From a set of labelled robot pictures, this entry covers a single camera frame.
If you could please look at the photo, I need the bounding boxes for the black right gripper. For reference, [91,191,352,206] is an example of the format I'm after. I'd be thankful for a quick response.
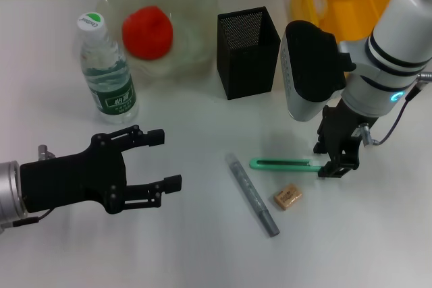
[312,98,379,180]

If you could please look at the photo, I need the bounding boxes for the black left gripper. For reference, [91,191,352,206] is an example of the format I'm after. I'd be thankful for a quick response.
[20,125,183,215]

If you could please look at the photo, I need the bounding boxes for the green utility knife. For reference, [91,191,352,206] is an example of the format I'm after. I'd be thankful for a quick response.
[249,157,323,173]

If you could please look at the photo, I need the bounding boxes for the green label water bottle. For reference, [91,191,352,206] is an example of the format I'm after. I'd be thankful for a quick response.
[76,12,140,125]

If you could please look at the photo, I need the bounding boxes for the white paper ball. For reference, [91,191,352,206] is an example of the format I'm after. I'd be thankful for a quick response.
[313,0,329,19]

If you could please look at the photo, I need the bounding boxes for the tan eraser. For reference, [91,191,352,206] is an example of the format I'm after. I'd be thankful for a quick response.
[272,182,303,213]

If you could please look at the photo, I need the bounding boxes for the grey marker pen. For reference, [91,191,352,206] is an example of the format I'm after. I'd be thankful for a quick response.
[225,152,281,237]

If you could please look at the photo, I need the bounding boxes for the black mesh pen holder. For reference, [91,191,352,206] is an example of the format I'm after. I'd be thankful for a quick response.
[216,6,281,100]

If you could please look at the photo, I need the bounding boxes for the green glass fruit plate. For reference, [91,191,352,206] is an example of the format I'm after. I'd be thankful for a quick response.
[96,0,220,83]

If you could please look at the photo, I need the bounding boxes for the right wrist grey cable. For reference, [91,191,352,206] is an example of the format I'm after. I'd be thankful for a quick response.
[359,71,432,147]

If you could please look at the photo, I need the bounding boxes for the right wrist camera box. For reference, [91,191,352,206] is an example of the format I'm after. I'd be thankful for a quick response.
[278,20,355,123]

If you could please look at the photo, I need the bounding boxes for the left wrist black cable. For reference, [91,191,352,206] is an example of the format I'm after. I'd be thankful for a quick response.
[0,208,55,235]

